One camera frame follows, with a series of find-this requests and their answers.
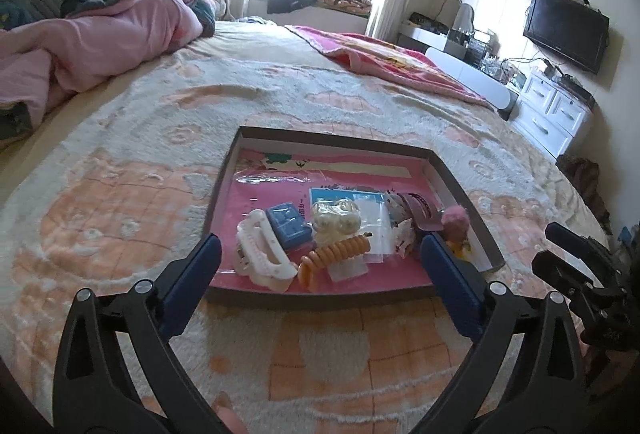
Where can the blue printed card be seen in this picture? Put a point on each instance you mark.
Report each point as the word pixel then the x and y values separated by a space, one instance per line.
pixel 330 195

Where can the white desk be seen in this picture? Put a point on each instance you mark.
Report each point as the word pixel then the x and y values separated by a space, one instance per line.
pixel 470 71

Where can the brown hair clip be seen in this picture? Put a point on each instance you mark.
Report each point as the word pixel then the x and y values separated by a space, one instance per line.
pixel 425 211

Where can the pink printed blanket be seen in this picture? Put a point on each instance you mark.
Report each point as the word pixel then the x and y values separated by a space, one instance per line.
pixel 400 58

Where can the dark cardboard box tray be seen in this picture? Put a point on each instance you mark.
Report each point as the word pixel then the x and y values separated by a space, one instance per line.
pixel 235 214

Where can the small blue box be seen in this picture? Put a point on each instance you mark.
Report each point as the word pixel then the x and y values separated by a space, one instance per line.
pixel 289 225

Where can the white drawer cabinet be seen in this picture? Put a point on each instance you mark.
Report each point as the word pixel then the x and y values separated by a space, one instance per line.
pixel 545 113

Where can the pink pompom hair clip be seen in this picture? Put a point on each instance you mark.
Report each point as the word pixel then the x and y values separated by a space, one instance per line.
pixel 455 221

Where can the dark brown bag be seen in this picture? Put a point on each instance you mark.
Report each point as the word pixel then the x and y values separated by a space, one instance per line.
pixel 585 179

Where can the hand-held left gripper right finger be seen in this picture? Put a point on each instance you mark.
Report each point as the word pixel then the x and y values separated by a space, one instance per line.
pixel 450 281

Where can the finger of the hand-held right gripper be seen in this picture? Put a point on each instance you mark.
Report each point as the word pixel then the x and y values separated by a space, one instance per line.
pixel 565 276
pixel 570 239

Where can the white hair claw clip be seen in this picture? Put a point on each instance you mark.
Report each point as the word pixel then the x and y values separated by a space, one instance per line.
pixel 260 259

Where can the pink quilt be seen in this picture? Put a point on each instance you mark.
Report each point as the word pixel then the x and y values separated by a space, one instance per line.
pixel 115 33

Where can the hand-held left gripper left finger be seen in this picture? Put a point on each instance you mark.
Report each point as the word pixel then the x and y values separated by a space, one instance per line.
pixel 192 279

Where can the person's left hand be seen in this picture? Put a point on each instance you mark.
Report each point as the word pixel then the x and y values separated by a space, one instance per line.
pixel 231 421

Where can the black flat television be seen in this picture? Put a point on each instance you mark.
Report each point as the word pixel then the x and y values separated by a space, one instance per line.
pixel 565 31

